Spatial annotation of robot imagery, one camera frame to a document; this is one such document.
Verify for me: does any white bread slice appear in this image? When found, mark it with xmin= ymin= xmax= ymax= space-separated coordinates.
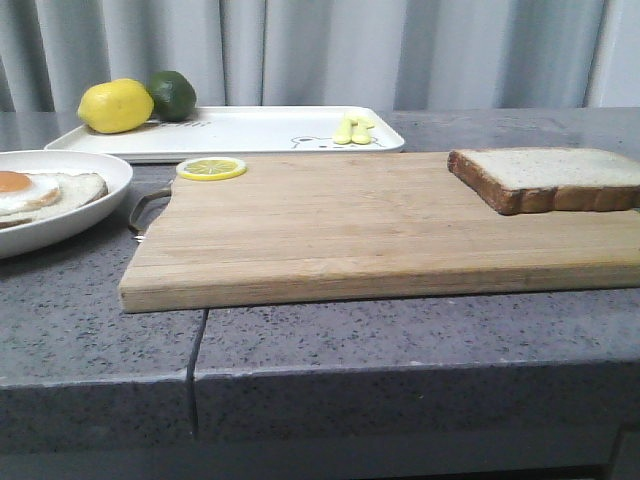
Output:
xmin=447 ymin=147 xmax=639 ymax=216

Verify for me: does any grey curtain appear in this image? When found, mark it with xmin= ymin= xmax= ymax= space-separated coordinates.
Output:
xmin=1 ymin=1 xmax=639 ymax=112

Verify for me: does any wooden cutting board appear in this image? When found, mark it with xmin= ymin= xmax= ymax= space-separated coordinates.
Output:
xmin=119 ymin=152 xmax=639 ymax=312

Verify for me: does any white rectangular bear tray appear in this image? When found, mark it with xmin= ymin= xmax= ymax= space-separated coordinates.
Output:
xmin=45 ymin=106 xmax=405 ymax=163

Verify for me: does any yellow plastic fork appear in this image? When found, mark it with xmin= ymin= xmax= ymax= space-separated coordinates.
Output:
xmin=332 ymin=114 xmax=357 ymax=145

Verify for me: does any fried egg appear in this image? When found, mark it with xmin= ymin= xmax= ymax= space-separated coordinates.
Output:
xmin=1 ymin=171 xmax=60 ymax=215

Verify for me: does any lemon slice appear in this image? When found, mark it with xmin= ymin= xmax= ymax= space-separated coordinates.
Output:
xmin=176 ymin=157 xmax=247 ymax=181

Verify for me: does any white round plate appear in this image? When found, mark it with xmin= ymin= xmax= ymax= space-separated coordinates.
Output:
xmin=1 ymin=150 xmax=133 ymax=259

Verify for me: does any metal cutting board handle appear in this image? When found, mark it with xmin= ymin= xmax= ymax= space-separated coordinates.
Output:
xmin=128 ymin=181 xmax=172 ymax=243

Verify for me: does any green lime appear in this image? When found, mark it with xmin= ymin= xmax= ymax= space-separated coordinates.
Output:
xmin=147 ymin=70 xmax=197 ymax=122

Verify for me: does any yellow lemon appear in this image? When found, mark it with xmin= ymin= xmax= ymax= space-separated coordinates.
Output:
xmin=77 ymin=78 xmax=154 ymax=134

